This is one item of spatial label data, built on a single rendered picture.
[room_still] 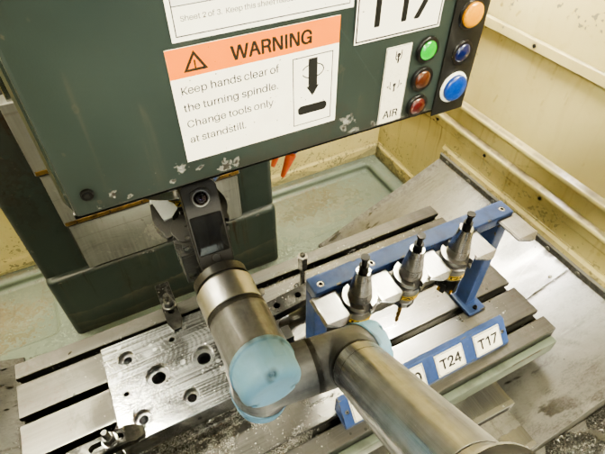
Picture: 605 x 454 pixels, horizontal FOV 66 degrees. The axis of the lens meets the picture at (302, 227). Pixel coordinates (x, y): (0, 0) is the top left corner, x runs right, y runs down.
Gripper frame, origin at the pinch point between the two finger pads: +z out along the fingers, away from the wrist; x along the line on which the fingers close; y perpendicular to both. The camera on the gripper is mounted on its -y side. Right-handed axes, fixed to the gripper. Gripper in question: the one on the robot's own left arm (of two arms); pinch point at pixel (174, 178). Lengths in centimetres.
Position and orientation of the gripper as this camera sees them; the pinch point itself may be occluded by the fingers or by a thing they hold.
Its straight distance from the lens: 72.8
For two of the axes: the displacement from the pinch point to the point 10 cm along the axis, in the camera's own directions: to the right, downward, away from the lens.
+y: -0.2, 6.6, 7.5
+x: 8.9, -3.3, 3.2
